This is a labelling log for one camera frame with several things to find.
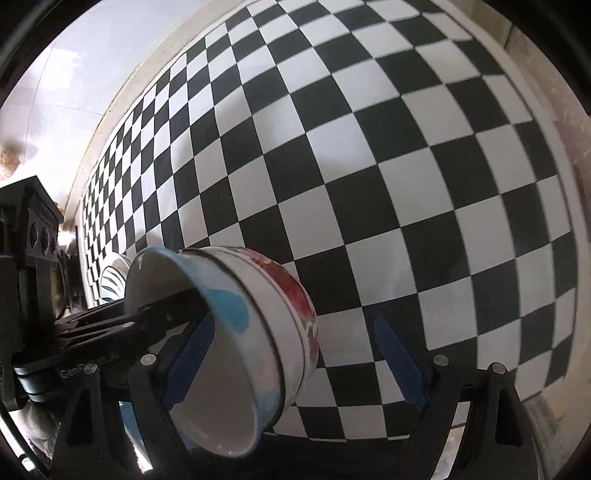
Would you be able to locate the white bowl blue print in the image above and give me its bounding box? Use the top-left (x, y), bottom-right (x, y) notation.
top-left (124, 246), bottom-right (283, 459)

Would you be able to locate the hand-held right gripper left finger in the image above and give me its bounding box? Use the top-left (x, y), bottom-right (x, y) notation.
top-left (51, 314), bottom-right (218, 480)

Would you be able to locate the white bowl red floral print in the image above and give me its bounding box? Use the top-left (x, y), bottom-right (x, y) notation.
top-left (178, 246), bottom-right (320, 418)

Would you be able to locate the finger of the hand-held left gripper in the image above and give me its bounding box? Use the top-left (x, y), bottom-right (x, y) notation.
top-left (53, 287), bottom-right (209, 346)
top-left (13, 330), bottom-right (155, 403)

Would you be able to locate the oval plate blue feather rim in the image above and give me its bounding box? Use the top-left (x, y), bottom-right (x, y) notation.
top-left (99, 253), bottom-right (134, 303)

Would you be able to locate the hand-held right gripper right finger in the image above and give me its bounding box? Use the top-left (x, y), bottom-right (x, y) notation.
top-left (374, 314), bottom-right (539, 480)

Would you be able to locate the black white checkered tablecloth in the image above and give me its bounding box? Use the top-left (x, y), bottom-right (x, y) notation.
top-left (78, 0), bottom-right (580, 439)

